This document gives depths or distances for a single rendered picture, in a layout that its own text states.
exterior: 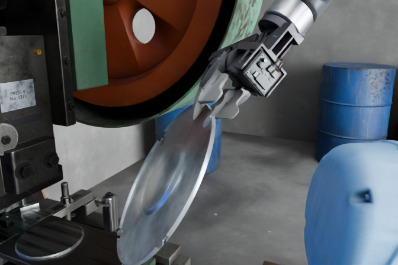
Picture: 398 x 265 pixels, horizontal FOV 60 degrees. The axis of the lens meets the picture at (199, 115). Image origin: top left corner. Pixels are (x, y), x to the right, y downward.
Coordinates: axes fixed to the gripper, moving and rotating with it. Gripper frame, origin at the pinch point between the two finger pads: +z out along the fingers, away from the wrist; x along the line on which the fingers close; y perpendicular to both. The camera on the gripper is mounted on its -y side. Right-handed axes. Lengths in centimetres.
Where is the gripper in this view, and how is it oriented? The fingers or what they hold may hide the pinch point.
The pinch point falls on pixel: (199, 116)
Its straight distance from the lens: 58.4
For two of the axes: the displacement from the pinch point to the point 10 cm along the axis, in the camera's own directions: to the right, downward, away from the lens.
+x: 6.4, 6.1, 4.5
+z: -6.4, 7.6, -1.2
